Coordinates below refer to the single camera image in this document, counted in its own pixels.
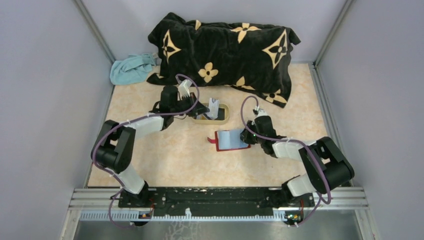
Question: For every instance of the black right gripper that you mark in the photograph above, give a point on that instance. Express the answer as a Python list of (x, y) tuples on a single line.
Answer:
[(245, 136)]

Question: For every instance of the silver grey credit card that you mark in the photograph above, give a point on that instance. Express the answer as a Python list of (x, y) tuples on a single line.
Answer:
[(213, 106)]

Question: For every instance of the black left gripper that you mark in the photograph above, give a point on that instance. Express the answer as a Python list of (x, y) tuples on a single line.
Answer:
[(198, 109)]

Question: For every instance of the beige oval tray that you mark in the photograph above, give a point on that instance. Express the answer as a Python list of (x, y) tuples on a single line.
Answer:
[(216, 122)]

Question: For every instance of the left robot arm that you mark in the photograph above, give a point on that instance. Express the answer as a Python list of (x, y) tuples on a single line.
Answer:
[(114, 146)]

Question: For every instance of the aluminium frame rail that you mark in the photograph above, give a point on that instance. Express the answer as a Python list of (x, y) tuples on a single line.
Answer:
[(101, 204)]

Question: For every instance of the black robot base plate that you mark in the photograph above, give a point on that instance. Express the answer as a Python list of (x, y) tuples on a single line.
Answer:
[(213, 201)]

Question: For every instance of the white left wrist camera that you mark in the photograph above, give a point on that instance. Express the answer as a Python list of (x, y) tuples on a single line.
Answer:
[(184, 88)]

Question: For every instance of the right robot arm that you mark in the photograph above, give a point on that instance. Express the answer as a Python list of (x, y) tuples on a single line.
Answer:
[(325, 164)]

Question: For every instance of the black cream patterned blanket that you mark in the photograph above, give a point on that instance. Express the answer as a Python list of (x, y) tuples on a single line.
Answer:
[(249, 57)]

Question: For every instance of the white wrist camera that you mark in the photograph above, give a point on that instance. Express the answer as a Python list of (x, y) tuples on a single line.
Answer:
[(259, 112), (184, 88)]

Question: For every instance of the red leather card holder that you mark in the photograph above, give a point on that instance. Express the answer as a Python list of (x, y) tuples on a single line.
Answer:
[(228, 140)]

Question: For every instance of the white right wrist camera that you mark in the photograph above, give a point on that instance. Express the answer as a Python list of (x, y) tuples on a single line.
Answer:
[(259, 112)]

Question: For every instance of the light blue cloth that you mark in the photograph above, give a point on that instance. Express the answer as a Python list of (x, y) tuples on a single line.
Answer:
[(133, 70)]

